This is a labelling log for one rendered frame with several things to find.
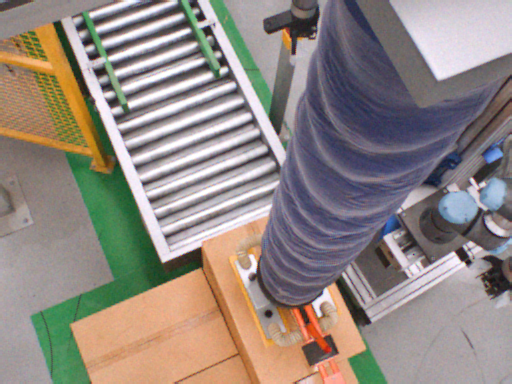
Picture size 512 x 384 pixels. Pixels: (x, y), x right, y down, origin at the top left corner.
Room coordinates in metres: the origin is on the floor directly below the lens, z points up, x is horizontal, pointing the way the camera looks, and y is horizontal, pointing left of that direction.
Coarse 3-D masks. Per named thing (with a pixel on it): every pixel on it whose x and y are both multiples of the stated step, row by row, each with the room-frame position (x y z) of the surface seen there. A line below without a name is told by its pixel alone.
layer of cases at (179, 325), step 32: (160, 288) 0.48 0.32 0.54; (192, 288) 0.50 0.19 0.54; (96, 320) 0.30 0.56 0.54; (128, 320) 0.32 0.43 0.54; (160, 320) 0.35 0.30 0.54; (192, 320) 0.37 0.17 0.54; (224, 320) 0.39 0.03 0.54; (96, 352) 0.18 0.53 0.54; (128, 352) 0.20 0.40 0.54; (160, 352) 0.22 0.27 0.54; (192, 352) 0.24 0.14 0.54; (224, 352) 0.26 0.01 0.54
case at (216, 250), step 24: (216, 240) 0.62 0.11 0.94; (240, 240) 0.64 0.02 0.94; (216, 264) 0.53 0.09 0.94; (216, 288) 0.48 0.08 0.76; (240, 288) 0.46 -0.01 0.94; (336, 288) 0.51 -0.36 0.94; (240, 312) 0.37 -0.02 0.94; (288, 312) 0.40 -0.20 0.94; (240, 336) 0.29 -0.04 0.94; (312, 336) 0.33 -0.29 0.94; (336, 336) 0.34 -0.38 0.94; (264, 360) 0.22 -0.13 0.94; (288, 360) 0.23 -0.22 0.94; (336, 360) 0.26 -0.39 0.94
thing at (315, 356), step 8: (328, 336) 0.30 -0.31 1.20; (304, 344) 0.26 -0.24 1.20; (312, 344) 0.27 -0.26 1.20; (328, 344) 0.27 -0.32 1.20; (304, 352) 0.24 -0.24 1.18; (312, 352) 0.24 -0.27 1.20; (320, 352) 0.25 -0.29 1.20; (336, 352) 0.25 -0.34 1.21; (312, 360) 0.22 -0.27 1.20; (320, 360) 0.22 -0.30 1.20; (328, 360) 0.22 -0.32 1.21
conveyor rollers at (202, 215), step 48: (144, 0) 1.89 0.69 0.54; (192, 0) 1.94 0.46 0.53; (144, 48) 1.61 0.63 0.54; (192, 48) 1.66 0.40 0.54; (144, 96) 1.36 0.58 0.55; (192, 96) 1.40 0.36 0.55; (240, 96) 1.44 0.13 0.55; (192, 144) 1.17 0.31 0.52; (240, 144) 1.20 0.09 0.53; (192, 240) 0.71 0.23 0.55
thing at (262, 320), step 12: (252, 252) 0.57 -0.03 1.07; (252, 264) 0.52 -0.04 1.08; (240, 276) 0.47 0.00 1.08; (252, 276) 0.47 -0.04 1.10; (252, 300) 0.40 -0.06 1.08; (252, 312) 0.36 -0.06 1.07; (264, 312) 0.36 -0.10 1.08; (276, 312) 0.37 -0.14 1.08; (264, 324) 0.32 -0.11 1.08; (264, 336) 0.28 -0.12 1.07
